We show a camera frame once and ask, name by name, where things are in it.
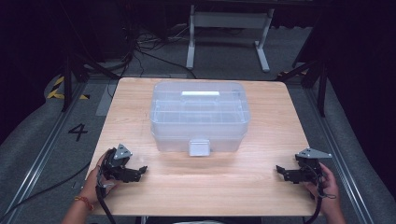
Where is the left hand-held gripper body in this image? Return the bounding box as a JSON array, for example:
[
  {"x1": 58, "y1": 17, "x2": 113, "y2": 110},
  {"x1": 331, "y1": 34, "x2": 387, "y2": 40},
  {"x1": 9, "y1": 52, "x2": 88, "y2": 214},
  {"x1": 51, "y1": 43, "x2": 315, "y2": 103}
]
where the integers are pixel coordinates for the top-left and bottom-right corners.
[{"x1": 101, "y1": 143, "x2": 134, "y2": 183}]

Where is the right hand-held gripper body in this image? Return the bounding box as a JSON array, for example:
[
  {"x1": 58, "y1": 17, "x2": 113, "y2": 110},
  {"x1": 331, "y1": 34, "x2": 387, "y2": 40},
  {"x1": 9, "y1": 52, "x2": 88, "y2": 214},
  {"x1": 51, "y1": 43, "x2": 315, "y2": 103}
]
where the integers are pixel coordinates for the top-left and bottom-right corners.
[{"x1": 294, "y1": 147, "x2": 332, "y2": 185}]

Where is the clear plastic storage box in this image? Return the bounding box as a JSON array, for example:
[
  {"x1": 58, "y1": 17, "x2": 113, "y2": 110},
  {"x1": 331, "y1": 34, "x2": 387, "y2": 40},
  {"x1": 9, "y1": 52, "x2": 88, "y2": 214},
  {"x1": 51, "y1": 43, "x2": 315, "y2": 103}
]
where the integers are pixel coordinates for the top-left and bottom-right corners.
[{"x1": 149, "y1": 79, "x2": 251, "y2": 157}]

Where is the person's right hand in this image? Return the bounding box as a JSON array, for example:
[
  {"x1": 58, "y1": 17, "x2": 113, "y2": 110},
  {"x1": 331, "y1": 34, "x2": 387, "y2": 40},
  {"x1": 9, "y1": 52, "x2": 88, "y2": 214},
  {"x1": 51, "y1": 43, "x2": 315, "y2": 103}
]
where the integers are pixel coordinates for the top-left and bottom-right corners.
[{"x1": 303, "y1": 162, "x2": 341, "y2": 217}]

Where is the person's left hand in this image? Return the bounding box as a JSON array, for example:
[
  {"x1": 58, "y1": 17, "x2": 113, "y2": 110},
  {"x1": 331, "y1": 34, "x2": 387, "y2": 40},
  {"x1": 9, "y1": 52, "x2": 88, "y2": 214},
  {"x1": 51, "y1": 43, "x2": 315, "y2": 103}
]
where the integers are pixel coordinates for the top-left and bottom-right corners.
[{"x1": 81, "y1": 152, "x2": 120, "y2": 206}]

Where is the clear floor mat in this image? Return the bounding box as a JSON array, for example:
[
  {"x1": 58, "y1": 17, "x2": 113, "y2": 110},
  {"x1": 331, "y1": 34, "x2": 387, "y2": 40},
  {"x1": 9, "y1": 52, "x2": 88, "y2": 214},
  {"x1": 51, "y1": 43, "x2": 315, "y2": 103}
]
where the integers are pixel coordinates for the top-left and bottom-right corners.
[{"x1": 94, "y1": 81, "x2": 120, "y2": 118}]

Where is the black metal stand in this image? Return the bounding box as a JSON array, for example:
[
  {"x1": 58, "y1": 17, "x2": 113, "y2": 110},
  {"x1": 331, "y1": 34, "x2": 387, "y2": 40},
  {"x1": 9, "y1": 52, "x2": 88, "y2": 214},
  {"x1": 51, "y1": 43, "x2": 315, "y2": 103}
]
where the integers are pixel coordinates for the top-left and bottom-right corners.
[
  {"x1": 276, "y1": 59, "x2": 330, "y2": 119},
  {"x1": 60, "y1": 52, "x2": 120, "y2": 113}
]

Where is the yellow black floor tape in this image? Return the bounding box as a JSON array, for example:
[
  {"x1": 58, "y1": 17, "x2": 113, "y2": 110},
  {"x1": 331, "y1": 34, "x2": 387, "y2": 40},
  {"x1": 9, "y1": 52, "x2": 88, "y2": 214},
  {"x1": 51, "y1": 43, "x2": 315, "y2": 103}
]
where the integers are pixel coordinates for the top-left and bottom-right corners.
[{"x1": 46, "y1": 76, "x2": 91, "y2": 101}]

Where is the metal floor rail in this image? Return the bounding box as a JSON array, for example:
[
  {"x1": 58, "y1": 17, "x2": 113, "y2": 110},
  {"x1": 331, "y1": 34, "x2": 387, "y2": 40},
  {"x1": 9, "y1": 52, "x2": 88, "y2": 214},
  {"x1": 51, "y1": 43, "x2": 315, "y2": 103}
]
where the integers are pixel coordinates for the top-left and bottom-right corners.
[
  {"x1": 304, "y1": 88, "x2": 376, "y2": 224},
  {"x1": 0, "y1": 81, "x2": 90, "y2": 220}
]

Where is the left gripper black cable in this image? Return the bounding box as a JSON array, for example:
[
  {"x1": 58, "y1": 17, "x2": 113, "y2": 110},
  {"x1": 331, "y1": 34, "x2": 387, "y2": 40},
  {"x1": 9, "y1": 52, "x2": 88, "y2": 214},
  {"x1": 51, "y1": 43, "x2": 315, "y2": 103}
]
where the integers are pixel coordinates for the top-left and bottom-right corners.
[{"x1": 94, "y1": 167, "x2": 118, "y2": 224}]

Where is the orange beaded bracelet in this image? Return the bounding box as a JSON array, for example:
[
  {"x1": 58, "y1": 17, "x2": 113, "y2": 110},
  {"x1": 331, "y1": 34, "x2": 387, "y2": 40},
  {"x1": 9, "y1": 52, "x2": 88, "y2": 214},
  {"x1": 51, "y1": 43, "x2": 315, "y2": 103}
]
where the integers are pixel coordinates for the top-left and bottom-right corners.
[{"x1": 74, "y1": 195, "x2": 95, "y2": 212}]

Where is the black floor cable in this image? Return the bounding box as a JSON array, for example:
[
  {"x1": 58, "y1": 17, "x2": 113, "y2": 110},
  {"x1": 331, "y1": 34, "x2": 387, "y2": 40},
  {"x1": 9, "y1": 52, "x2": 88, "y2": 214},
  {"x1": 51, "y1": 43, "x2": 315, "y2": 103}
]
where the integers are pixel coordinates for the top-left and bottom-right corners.
[{"x1": 0, "y1": 161, "x2": 92, "y2": 220}]

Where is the bundle of floor cables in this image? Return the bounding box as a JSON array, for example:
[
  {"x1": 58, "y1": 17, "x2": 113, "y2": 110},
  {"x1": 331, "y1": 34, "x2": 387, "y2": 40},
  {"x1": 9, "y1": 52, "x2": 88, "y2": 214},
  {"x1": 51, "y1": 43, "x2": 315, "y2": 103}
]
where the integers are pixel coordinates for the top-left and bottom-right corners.
[{"x1": 120, "y1": 26, "x2": 198, "y2": 79}]

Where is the white metal stand frame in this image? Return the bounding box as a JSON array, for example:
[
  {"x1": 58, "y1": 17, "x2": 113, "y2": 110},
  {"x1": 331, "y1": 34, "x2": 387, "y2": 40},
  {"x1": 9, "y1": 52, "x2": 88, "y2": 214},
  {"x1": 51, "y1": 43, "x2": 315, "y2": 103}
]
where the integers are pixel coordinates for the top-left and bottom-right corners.
[{"x1": 185, "y1": 4, "x2": 276, "y2": 74}]

